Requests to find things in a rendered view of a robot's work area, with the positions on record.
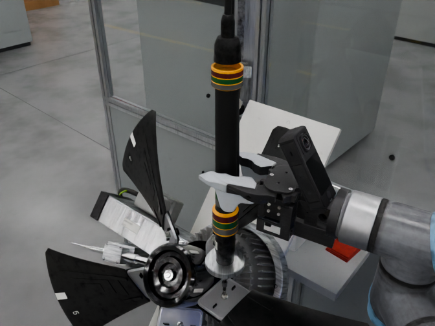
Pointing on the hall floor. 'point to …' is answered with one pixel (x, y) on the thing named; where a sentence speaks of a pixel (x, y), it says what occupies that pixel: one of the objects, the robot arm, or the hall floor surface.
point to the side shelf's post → (295, 292)
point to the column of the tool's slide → (248, 35)
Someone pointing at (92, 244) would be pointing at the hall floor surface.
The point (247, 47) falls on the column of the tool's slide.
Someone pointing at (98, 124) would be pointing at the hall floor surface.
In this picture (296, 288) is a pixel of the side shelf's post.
